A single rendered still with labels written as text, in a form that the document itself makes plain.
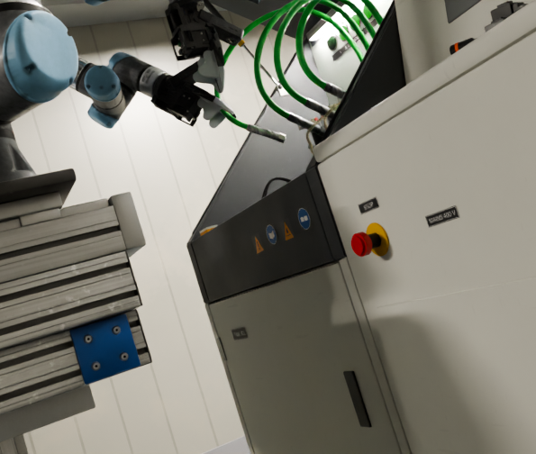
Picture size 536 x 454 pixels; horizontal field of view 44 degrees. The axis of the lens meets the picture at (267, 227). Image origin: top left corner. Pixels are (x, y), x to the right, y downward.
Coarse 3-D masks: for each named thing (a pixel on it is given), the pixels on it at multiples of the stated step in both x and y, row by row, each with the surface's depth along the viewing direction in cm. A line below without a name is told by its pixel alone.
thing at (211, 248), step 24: (288, 192) 121; (240, 216) 141; (264, 216) 131; (288, 216) 123; (312, 216) 116; (216, 240) 155; (240, 240) 144; (264, 240) 134; (312, 240) 118; (216, 264) 158; (240, 264) 147; (264, 264) 136; (288, 264) 127; (312, 264) 120; (216, 288) 162; (240, 288) 150
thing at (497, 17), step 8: (496, 8) 85; (504, 8) 84; (512, 8) 84; (520, 8) 81; (496, 16) 85; (504, 16) 85; (488, 24) 86; (496, 24) 85; (472, 40) 89; (456, 48) 90
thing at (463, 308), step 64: (512, 0) 99; (512, 64) 73; (384, 128) 94; (448, 128) 83; (512, 128) 75; (384, 192) 97; (448, 192) 86; (512, 192) 77; (384, 256) 101; (448, 256) 88; (512, 256) 79; (384, 320) 104; (448, 320) 91; (512, 320) 81; (448, 384) 94; (512, 384) 84; (448, 448) 98; (512, 448) 86
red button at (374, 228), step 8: (376, 224) 100; (360, 232) 99; (368, 232) 102; (376, 232) 101; (384, 232) 99; (352, 240) 100; (360, 240) 98; (368, 240) 98; (376, 240) 99; (384, 240) 99; (352, 248) 100; (360, 248) 98; (368, 248) 98; (376, 248) 101; (384, 248) 100; (360, 256) 100
